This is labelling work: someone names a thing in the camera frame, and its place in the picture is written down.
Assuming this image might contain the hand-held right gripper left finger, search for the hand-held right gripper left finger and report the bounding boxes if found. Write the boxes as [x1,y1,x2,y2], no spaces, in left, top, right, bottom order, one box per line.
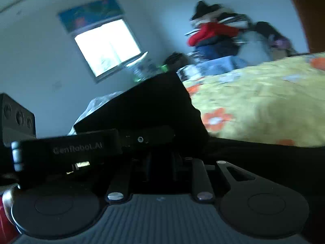
[105,152,153,204]

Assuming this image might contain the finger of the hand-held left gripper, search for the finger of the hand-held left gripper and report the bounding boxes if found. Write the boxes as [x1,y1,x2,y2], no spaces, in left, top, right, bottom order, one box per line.
[118,126,176,147]

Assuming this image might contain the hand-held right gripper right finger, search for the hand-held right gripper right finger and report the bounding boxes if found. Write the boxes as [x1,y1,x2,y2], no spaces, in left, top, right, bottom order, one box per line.
[171,151,257,204]

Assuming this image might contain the black pants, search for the black pants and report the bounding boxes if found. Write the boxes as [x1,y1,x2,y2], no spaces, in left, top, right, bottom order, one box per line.
[68,71,325,244]

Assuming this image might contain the white crumpled quilt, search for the white crumpled quilt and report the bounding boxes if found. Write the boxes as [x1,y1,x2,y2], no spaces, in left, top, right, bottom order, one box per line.
[67,91,124,136]

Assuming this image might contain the dark bag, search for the dark bag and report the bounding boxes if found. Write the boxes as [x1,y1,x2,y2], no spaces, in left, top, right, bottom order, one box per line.
[164,52,189,68]

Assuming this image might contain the blue striped bedsheet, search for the blue striped bedsheet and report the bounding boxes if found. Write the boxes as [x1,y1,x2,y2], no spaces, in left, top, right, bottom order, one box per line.
[178,55,248,80]

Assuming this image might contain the window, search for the window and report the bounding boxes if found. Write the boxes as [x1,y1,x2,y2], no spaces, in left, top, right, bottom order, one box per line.
[74,18,149,83]

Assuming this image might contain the yellow floral blanket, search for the yellow floral blanket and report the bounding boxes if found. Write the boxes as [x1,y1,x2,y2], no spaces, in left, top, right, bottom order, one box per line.
[181,52,325,148]

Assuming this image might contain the pile of clothes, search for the pile of clothes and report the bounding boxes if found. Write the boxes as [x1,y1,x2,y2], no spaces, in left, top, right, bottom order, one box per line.
[184,0,255,67]

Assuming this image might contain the floral window valance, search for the floral window valance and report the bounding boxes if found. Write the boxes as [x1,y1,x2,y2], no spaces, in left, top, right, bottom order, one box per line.
[58,0,126,34]

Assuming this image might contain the black backpack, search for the black backpack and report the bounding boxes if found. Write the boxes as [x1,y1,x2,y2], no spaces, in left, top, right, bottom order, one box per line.
[254,21,293,57]

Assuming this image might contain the wooden door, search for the wooden door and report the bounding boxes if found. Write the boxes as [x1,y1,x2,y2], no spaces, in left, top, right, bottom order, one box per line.
[281,0,325,54]

